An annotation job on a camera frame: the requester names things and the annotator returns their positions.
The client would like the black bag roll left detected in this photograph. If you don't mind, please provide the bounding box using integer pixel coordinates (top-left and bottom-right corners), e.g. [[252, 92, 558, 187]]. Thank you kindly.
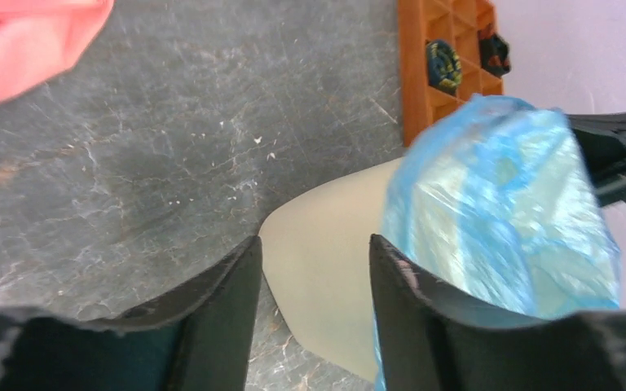
[[425, 39, 463, 95]]

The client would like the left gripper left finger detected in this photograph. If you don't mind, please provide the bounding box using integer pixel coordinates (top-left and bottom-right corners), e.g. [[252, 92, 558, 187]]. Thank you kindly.
[[0, 236, 262, 391]]

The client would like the blue plastic trash bag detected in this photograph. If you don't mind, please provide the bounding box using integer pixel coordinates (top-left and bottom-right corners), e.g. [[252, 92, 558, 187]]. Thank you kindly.
[[372, 94, 622, 391]]

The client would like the beige trash bin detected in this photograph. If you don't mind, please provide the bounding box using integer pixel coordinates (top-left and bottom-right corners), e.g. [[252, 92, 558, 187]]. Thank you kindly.
[[259, 159, 401, 381]]

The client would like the black bag roll top right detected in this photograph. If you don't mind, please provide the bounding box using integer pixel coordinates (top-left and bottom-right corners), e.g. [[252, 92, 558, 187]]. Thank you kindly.
[[478, 23, 511, 77]]

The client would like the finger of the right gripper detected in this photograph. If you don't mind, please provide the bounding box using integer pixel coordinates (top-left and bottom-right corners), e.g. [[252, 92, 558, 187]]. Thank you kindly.
[[567, 112, 626, 207]]

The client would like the black bag roll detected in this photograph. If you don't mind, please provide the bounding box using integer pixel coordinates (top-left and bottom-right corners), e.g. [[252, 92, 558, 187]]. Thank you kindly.
[[478, 23, 511, 77], [425, 39, 463, 95]]

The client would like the orange compartment tray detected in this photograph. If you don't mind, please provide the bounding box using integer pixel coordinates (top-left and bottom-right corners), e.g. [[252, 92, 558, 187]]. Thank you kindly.
[[397, 0, 511, 146]]

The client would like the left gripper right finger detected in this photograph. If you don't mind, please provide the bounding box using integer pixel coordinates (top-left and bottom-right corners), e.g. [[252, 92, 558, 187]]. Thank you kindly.
[[369, 235, 626, 390]]

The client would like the pink cloth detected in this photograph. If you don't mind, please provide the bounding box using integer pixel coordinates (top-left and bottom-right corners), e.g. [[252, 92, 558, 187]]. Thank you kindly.
[[0, 1, 113, 103]]

